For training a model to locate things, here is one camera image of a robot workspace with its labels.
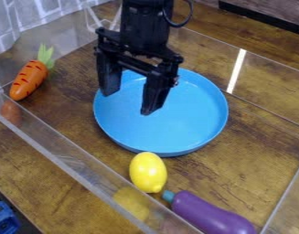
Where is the yellow toy lemon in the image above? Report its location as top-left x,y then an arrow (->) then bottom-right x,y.
130,152 -> 167,193

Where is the clear acrylic enclosure wall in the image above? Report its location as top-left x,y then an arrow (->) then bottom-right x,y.
0,0 -> 299,234

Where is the orange toy carrot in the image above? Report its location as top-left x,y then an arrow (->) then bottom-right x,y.
9,44 -> 55,101

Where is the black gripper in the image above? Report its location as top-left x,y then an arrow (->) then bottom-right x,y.
95,0 -> 183,115

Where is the purple toy eggplant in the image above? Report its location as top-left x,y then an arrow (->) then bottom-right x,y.
163,190 -> 257,234

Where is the blue round tray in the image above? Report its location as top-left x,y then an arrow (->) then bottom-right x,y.
92,69 -> 228,157

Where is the blue object at corner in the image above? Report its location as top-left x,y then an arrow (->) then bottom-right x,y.
0,201 -> 21,234

